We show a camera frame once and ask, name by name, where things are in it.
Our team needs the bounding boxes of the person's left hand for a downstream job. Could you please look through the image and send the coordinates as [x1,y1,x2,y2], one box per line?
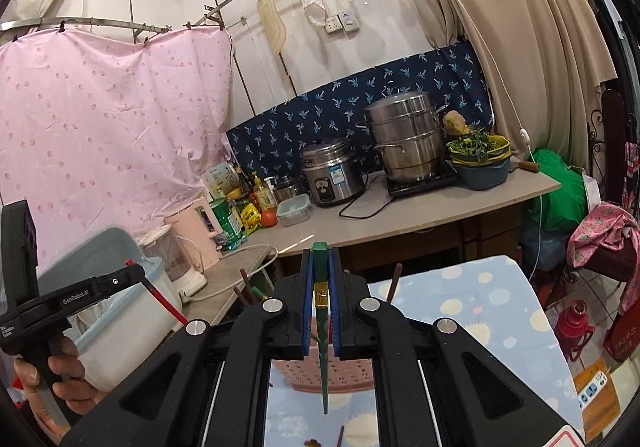
[12,337,108,445]

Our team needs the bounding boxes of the pink electric kettle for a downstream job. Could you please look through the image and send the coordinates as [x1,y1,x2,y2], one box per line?
[164,200,224,274]

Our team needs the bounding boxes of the dark wooden chair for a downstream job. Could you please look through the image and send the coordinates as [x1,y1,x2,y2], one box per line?
[587,90,631,205]

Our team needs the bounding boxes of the pink dotted cloth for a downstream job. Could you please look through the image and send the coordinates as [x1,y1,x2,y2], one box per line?
[0,24,236,278]

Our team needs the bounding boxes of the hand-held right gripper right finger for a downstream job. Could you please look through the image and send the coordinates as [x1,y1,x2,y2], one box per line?
[329,249,572,447]

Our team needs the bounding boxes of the red box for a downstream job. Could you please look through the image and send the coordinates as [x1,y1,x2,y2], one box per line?
[602,297,640,362]

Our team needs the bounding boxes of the leafy green vegetables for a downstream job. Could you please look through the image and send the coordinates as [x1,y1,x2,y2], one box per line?
[446,127,508,162]

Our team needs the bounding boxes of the silver rice cooker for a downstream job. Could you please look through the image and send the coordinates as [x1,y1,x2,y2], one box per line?
[300,140,369,208]

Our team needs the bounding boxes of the pink perforated utensil basket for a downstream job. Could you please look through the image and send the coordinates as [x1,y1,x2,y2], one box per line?
[272,359,376,395]

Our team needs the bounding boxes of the pink floral cloth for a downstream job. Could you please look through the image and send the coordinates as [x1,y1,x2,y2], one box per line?
[566,202,640,313]

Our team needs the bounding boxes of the red gas canister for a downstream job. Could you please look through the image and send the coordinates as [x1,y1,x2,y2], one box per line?
[556,299,596,363]

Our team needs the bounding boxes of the black power cable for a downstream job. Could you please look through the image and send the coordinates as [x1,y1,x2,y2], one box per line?
[339,184,396,219]

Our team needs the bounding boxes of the blue planet print tablecloth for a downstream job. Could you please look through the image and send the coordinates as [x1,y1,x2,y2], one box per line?
[265,254,586,447]

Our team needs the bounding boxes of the yellow oil bottle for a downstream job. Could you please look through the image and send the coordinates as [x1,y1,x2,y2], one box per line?
[252,173,277,212]

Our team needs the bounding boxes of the stainless steel steamer pot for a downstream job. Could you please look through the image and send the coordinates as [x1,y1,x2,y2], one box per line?
[357,92,449,185]

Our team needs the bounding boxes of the brown ginger root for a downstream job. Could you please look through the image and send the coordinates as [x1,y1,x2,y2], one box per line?
[442,110,468,135]

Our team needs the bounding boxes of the beige curtain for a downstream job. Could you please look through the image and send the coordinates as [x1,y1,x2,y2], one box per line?
[400,0,621,173]

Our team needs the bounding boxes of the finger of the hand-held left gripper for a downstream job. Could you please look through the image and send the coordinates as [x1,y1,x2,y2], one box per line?
[97,259,148,294]

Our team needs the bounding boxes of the white power strip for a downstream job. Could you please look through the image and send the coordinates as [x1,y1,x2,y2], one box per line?
[577,369,611,409]

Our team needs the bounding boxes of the white cord with switch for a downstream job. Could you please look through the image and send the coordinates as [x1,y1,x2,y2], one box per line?
[420,0,543,278]

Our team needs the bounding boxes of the white blender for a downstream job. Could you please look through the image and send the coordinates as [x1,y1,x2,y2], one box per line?
[137,224,209,299]

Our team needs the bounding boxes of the small pot with lid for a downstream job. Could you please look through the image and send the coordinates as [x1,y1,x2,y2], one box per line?
[274,174,303,200]

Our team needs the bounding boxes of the navy floral cloth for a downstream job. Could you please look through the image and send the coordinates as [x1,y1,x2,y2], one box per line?
[225,40,494,188]

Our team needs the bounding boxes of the green plastic bag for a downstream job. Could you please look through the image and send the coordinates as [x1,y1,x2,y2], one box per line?
[522,150,590,233]

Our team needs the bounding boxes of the white power cable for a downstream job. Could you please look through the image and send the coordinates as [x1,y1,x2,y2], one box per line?
[180,244,280,304]

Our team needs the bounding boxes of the green tin can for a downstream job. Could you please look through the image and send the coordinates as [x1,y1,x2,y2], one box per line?
[210,200,247,250]

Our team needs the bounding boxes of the yellow basin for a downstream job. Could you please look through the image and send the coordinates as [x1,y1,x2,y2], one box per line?
[449,137,512,163]

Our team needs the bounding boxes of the white ribbed plastic tub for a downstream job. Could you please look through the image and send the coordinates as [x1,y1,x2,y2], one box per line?
[37,227,184,393]

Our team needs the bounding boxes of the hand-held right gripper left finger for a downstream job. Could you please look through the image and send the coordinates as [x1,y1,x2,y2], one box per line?
[60,249,314,447]

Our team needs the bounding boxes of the black induction cooker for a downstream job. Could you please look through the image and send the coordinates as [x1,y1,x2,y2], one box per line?
[385,170,461,200]

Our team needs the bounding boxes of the clear food container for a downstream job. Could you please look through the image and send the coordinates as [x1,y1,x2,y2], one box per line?
[276,194,311,227]

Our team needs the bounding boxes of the white wall socket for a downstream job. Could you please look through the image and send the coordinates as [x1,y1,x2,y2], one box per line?
[325,11,361,34]

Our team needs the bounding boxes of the beige hanging cutting board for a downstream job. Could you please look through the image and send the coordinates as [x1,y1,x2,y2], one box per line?
[257,0,288,53]

